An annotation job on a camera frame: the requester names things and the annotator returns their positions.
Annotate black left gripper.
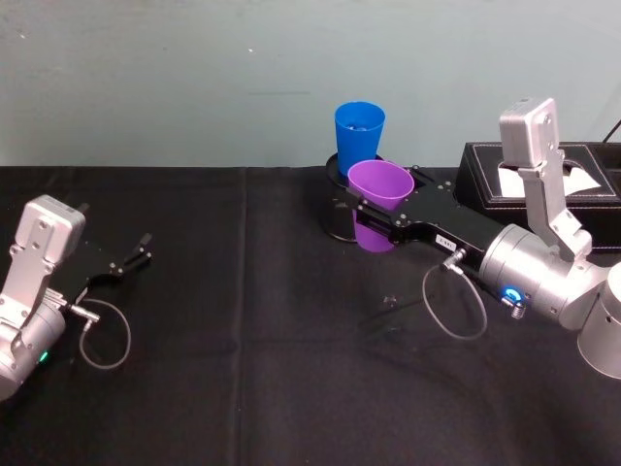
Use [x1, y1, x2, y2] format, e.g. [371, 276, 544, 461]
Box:
[50, 203, 154, 306]

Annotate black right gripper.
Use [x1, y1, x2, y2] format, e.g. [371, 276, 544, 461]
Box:
[344, 164, 497, 254]

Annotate purple plastic cup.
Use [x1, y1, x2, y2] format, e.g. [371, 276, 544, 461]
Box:
[346, 159, 415, 254]

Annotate blue plastic cup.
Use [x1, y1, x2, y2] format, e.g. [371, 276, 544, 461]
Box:
[333, 100, 387, 179]

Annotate black stitched tissue box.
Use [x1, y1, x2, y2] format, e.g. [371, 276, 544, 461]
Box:
[456, 141, 621, 251]

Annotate white tissue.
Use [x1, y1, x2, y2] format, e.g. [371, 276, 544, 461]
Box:
[497, 162, 604, 200]

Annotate black table cloth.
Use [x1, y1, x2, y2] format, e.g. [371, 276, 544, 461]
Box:
[0, 164, 621, 466]

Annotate thin grey left gripper cable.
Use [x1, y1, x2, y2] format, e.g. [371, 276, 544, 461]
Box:
[70, 299, 133, 371]

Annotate thin grey gripper cable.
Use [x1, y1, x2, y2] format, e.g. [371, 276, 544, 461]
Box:
[421, 248, 489, 341]
[70, 299, 133, 371]

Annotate thin grey right gripper cable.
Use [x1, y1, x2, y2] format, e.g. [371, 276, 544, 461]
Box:
[421, 248, 489, 341]

